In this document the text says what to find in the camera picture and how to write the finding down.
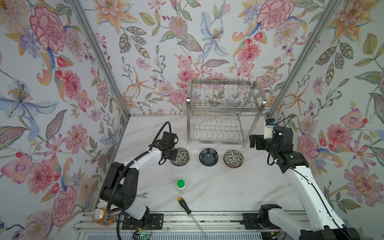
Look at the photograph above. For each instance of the pink leaf pattern bowl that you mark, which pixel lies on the pink leaf pattern bowl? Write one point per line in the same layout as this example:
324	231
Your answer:
182	158

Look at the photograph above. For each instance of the dark blue patterned bowl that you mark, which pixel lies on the dark blue patterned bowl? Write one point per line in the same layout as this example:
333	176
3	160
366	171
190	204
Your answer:
209	157

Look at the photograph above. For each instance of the olive leaf pattern bowl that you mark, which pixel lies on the olive leaf pattern bowl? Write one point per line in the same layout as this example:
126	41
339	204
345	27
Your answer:
233	158

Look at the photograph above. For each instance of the stainless steel dish rack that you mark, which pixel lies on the stainless steel dish rack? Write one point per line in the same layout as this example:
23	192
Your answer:
223	111

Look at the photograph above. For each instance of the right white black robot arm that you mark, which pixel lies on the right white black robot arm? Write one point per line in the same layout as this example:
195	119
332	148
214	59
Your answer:
324	224

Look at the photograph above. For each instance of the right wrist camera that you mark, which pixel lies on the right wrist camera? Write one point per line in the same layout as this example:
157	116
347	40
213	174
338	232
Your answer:
269	125

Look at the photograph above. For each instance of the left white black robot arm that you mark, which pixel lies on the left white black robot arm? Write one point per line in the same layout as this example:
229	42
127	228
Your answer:
119	189

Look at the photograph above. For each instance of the green cap white bottle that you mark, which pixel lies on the green cap white bottle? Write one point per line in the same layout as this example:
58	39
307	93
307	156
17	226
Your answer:
181	186

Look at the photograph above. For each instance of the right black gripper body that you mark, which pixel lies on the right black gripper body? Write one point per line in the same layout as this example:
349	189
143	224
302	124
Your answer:
270	149

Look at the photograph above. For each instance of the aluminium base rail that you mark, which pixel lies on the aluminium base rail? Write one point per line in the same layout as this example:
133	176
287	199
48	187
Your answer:
172	222

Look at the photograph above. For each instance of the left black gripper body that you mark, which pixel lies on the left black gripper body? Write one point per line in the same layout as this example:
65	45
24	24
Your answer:
172	153

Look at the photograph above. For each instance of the black yellow screwdriver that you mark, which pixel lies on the black yellow screwdriver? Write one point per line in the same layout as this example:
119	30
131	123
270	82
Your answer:
184	205

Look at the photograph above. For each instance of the silver wrench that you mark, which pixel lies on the silver wrench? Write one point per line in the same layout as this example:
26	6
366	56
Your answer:
143	195

